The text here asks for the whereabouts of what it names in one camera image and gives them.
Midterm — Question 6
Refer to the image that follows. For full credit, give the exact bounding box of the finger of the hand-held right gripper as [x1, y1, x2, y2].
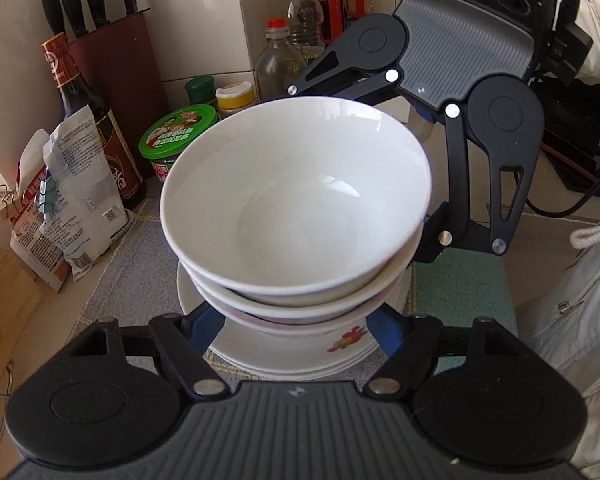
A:
[411, 102, 533, 265]
[286, 25, 401, 111]

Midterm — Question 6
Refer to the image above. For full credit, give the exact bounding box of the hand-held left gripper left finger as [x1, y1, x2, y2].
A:
[67, 305, 231, 403]

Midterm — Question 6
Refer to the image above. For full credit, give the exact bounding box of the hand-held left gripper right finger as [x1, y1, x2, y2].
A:
[362, 305, 526, 403]

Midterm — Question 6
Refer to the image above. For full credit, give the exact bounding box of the clear bottle with red cap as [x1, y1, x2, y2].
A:
[255, 17, 308, 103]

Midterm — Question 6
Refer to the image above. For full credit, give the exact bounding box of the gold capped red label bottle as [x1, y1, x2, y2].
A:
[307, 0, 348, 48]

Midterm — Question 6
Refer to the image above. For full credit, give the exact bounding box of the clear bottle with dark seeds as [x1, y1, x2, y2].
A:
[282, 0, 326, 58]

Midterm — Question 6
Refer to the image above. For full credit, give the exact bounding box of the grey and teal checked cloth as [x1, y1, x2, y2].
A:
[75, 205, 521, 386]

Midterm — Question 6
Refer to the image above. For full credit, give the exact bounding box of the yellow capped spice jar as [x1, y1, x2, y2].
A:
[215, 81, 256, 118]

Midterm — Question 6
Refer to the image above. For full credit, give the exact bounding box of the green capped spice jar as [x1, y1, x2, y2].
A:
[184, 75, 217, 108]

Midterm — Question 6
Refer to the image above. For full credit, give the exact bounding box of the person's white jacket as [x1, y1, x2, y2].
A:
[522, 210, 600, 480]

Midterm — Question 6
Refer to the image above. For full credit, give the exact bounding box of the green lidded tub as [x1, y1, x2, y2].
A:
[138, 103, 220, 186]

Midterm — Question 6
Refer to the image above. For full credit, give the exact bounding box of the white printed bag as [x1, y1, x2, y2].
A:
[41, 105, 131, 281]

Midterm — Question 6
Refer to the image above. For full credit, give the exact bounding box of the red printed paper bag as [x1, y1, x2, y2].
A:
[7, 127, 71, 293]

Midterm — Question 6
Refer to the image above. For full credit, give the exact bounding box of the wooden cutting board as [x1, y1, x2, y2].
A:
[0, 207, 43, 396]

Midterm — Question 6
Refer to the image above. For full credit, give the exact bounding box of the dark red knife block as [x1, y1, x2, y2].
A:
[67, 8, 173, 201]

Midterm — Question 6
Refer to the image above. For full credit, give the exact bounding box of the metal binder clip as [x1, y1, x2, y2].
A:
[0, 184, 23, 211]

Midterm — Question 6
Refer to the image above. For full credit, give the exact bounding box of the dark sauce bottle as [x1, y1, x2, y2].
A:
[41, 31, 146, 211]

